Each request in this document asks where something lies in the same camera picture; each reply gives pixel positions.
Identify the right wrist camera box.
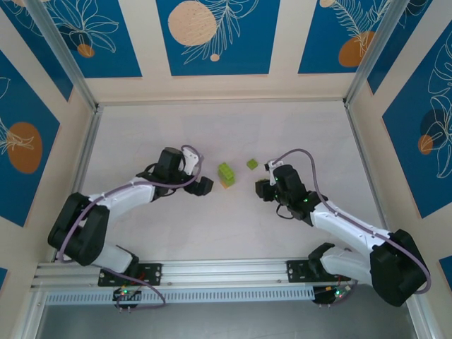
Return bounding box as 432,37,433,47
263,159,285,186

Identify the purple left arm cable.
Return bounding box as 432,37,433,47
56,143,206,311

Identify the grey metal sheet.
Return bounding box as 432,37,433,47
35,303,416,339

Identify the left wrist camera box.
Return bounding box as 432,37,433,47
181,146,199,176

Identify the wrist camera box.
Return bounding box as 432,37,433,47
263,159,285,186
181,146,199,176

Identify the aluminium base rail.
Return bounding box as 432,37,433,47
30,254,421,292

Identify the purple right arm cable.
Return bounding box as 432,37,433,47
270,148,432,296

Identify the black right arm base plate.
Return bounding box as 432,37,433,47
286,258,349,284

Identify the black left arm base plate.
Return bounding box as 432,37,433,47
97,263,163,287

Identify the grey slotted cable duct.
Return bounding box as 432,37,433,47
44,285,316,307

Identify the aluminium corner post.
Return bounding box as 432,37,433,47
344,0,395,107
26,0,100,112

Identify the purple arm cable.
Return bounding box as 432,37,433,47
56,143,206,311
270,148,432,296

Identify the thin black right wrist wire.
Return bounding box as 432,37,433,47
275,203,294,220

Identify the blue floral wall panel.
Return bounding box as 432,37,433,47
0,49,61,227
156,0,282,77
0,0,74,103
298,0,393,75
35,0,143,79
367,0,452,96
382,42,452,220

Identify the aluminium side rail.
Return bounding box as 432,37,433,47
344,102,398,255
51,105,104,264

